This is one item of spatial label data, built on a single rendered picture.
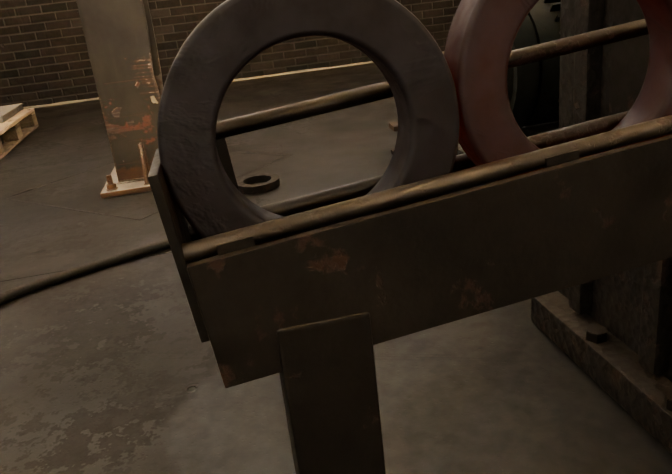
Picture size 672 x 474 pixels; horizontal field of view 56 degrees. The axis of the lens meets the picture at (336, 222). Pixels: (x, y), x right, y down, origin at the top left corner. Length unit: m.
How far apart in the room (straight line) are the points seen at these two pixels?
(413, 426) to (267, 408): 0.29
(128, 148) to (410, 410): 2.07
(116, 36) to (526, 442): 2.32
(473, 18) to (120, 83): 2.59
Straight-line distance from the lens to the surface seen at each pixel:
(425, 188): 0.38
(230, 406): 1.30
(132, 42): 2.90
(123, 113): 2.94
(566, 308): 1.40
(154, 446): 1.26
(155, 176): 0.36
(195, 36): 0.37
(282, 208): 0.43
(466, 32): 0.40
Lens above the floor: 0.74
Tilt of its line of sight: 20 degrees down
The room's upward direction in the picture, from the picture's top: 6 degrees counter-clockwise
